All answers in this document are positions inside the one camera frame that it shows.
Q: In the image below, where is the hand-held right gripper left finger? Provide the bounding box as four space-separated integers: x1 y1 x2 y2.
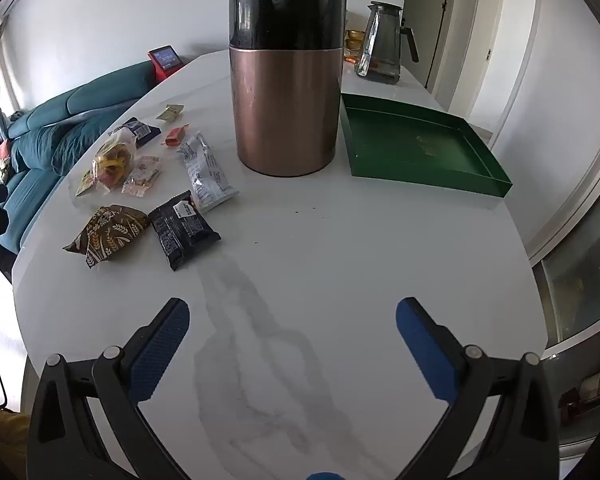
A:
27 298 191 480

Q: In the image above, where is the teal sofa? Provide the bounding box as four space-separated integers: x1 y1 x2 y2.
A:
0 60 161 253

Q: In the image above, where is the copper trash can black lid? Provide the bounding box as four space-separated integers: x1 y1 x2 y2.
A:
228 0 348 177

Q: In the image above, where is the stack of gold bowls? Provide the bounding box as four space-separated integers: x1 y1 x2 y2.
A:
344 29 367 58

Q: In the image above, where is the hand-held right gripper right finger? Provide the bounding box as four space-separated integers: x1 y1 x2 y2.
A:
395 297 561 480

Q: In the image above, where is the red smart display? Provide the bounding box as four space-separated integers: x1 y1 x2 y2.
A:
147 45 183 81

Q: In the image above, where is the black snack packet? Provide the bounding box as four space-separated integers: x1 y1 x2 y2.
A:
148 190 222 272

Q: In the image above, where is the brown wheat-print snack packet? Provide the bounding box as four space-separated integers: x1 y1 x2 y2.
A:
62 204 149 269

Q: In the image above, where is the grey glass pitcher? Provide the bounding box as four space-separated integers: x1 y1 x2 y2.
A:
355 1 420 84

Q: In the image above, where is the dark blue snack packet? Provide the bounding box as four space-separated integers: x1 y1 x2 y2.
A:
108 117 162 148

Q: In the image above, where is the green tray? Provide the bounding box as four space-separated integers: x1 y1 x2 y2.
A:
339 92 513 198

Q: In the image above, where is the pink candy packet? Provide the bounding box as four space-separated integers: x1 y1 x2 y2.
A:
122 155 162 196

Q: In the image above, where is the white snack packet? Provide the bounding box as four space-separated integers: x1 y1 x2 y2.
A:
180 132 240 212

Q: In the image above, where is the small red candy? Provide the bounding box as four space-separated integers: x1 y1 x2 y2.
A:
161 124 191 148

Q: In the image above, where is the sliding glass door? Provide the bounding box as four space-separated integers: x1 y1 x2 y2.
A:
527 180 600 361

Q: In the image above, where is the clear snack bag yellow label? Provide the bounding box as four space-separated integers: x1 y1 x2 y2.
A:
75 127 138 197

